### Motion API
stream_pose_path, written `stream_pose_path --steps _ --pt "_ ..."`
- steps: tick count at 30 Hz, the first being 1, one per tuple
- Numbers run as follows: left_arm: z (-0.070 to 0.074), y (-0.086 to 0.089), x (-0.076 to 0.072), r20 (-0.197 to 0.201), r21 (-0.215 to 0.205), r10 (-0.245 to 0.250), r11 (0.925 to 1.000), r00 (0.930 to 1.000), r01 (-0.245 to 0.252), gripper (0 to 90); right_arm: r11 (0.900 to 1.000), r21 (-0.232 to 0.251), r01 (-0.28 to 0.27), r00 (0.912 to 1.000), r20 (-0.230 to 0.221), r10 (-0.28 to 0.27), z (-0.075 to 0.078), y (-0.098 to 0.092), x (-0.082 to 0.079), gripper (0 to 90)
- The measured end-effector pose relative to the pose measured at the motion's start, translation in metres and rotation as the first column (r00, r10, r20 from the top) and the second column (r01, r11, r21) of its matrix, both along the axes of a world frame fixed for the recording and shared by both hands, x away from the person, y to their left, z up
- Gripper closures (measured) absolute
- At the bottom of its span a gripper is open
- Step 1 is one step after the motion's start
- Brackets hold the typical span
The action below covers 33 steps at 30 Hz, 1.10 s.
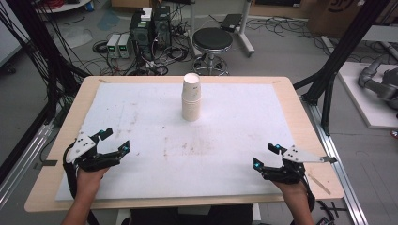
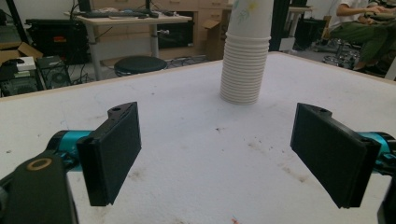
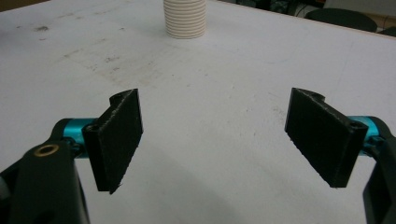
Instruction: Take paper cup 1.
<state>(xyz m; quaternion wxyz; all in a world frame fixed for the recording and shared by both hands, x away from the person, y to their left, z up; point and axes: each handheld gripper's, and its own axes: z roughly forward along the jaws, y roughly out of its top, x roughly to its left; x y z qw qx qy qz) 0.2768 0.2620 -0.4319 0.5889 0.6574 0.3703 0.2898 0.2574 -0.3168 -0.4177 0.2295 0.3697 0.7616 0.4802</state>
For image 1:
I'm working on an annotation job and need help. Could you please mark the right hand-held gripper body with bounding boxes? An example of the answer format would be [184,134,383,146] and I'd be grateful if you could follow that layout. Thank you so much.
[261,144,339,185]

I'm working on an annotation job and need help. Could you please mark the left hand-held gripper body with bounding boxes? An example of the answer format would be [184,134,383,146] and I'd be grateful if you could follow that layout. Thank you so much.
[63,128,122,173]

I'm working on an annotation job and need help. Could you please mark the stack of white paper cups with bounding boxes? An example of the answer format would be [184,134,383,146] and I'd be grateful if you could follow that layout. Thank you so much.
[181,72,202,122]

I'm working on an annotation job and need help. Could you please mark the person's right hand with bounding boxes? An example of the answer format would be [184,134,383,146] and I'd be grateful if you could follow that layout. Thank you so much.
[271,180,310,202]

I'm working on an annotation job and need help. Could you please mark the person's left hand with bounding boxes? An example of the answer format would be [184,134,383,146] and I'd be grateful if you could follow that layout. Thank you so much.
[75,166,111,199]

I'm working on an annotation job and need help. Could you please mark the white table mat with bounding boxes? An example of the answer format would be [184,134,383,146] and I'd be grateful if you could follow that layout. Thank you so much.
[54,82,297,202]

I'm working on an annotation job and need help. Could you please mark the person's dark trousers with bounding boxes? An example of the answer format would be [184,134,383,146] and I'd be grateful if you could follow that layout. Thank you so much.
[129,203,255,225]

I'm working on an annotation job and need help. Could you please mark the white floor board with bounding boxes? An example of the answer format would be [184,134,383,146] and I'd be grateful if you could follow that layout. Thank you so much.
[337,61,398,130]

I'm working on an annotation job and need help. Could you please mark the grey bench power supply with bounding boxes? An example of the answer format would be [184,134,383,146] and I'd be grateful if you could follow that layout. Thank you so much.
[117,33,133,59]
[106,33,122,59]

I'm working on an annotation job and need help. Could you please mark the black computer tower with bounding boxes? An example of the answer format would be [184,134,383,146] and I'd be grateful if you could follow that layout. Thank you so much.
[152,5,173,49]
[129,11,155,61]

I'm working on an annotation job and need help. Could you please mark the white metal table stand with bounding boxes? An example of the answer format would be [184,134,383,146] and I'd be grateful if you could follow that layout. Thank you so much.
[188,0,256,59]

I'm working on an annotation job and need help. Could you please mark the black round stool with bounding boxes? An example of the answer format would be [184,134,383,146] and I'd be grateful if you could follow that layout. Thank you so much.
[191,27,235,77]

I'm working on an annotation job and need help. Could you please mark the small white box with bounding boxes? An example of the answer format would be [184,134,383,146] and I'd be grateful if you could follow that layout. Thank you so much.
[140,7,154,23]

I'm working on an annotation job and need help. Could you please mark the black flat device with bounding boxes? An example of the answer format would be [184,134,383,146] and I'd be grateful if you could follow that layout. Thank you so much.
[220,13,244,33]

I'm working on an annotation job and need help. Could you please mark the brown cardboard box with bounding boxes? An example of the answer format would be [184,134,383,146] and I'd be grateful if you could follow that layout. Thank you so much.
[307,0,378,39]

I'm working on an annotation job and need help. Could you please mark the aluminium rail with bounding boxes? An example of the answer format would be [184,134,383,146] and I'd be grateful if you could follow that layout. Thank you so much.
[0,122,54,210]
[300,96,370,225]

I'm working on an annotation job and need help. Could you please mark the tangle of floor cables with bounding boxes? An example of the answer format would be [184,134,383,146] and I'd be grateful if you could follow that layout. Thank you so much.
[91,18,195,77]

